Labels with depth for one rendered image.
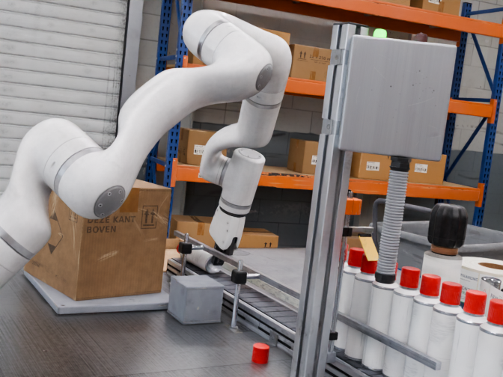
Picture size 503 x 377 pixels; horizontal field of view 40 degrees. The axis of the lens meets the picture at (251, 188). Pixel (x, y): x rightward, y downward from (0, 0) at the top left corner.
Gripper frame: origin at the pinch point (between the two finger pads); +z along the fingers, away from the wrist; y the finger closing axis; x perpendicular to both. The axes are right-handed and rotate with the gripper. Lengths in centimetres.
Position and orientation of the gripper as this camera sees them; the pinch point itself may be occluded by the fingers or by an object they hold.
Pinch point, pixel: (218, 257)
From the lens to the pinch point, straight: 191.3
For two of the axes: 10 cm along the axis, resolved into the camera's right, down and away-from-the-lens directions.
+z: -2.7, 8.8, 4.0
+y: 4.2, 4.8, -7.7
